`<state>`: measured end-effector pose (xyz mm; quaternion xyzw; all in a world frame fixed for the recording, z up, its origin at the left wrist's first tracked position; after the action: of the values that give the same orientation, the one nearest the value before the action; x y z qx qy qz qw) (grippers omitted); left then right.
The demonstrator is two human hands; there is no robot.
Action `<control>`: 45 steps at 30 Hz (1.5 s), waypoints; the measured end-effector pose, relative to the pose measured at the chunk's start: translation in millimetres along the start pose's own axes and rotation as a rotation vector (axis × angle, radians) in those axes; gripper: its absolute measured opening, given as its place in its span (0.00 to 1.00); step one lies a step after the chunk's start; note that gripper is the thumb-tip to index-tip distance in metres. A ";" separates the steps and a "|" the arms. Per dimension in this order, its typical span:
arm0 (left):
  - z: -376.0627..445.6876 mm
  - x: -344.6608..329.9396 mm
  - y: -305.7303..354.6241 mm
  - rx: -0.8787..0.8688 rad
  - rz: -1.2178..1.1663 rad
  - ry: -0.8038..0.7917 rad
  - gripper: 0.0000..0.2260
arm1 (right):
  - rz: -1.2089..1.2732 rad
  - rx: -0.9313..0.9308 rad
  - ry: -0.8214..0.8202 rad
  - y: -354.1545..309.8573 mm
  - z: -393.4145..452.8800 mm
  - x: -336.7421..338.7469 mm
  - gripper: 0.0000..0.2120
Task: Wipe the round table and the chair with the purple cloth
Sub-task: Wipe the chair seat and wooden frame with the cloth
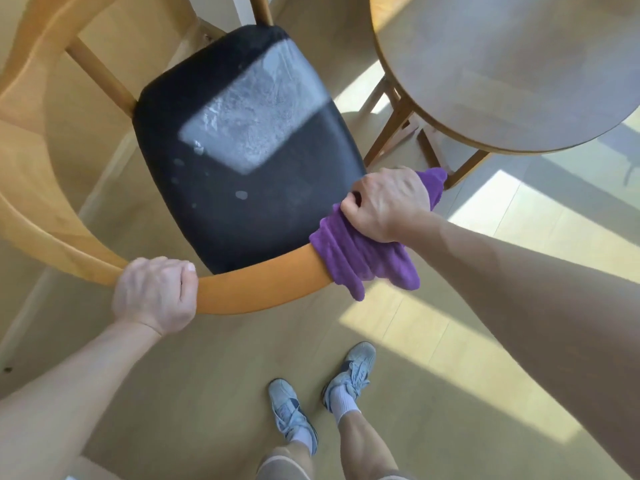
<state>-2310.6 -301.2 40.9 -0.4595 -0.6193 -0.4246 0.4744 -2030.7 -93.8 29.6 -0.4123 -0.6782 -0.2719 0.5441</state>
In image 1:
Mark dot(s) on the person's right leg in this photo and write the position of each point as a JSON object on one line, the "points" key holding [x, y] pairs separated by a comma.
{"points": [[365, 444]]}

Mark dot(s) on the person's left hand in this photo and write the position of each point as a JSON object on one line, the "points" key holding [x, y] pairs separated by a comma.
{"points": [[155, 294]]}

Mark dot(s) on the purple microfibre cloth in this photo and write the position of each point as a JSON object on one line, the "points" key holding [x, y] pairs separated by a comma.
{"points": [[360, 254]]}

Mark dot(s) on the round wooden table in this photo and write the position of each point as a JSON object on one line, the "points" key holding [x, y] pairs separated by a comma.
{"points": [[500, 69]]}

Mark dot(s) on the person's right forearm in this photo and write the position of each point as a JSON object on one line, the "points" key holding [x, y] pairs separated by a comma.
{"points": [[540, 304]]}

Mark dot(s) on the person's leg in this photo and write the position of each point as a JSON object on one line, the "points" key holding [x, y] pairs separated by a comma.
{"points": [[365, 444], [295, 457]]}

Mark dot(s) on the person's right hand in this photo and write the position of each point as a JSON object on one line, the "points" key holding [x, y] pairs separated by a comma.
{"points": [[387, 204]]}

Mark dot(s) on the wooden chair with black seat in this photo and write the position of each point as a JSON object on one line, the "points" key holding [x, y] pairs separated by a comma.
{"points": [[240, 144]]}

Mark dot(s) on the person's white sneaker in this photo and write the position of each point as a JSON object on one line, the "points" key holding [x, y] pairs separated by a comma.
{"points": [[352, 372], [287, 407]]}

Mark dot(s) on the person's khaki shorts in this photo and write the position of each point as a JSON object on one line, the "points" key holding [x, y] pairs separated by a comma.
{"points": [[280, 467]]}

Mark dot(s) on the person's left white sneaker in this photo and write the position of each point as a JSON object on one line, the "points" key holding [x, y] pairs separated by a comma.
{"points": [[287, 407]]}

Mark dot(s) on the person's right white sock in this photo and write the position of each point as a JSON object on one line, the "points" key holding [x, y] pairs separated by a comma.
{"points": [[344, 402]]}

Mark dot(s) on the person's white sock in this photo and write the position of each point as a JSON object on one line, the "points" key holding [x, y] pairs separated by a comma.
{"points": [[344, 402], [304, 437]]}

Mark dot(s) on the person's right white sneaker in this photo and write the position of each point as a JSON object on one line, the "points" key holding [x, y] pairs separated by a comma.
{"points": [[352, 372]]}

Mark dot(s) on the person's left leg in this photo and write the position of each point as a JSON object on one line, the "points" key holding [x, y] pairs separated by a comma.
{"points": [[295, 457]]}

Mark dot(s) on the person's left forearm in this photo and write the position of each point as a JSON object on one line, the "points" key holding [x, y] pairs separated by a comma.
{"points": [[65, 399]]}

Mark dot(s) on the person's left white sock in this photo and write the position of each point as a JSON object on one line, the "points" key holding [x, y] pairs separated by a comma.
{"points": [[304, 437]]}

